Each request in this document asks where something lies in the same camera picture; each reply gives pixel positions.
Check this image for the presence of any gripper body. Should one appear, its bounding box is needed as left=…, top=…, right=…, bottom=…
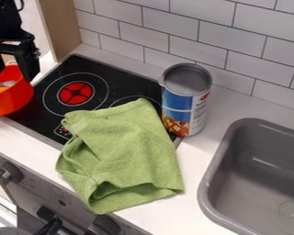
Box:
left=0, top=30, right=42, bottom=60

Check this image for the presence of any orange cup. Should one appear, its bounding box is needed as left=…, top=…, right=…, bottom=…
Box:
left=0, top=62, right=36, bottom=118

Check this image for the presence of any toy stove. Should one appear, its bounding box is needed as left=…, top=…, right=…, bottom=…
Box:
left=3, top=53, right=185, bottom=151

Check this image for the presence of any green cloth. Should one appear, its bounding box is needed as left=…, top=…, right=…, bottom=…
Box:
left=53, top=97, right=187, bottom=216

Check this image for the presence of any blue and white can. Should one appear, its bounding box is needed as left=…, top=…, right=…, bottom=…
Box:
left=156, top=62, right=215, bottom=138

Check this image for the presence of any toy sink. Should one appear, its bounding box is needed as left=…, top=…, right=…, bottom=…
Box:
left=196, top=117, right=294, bottom=235

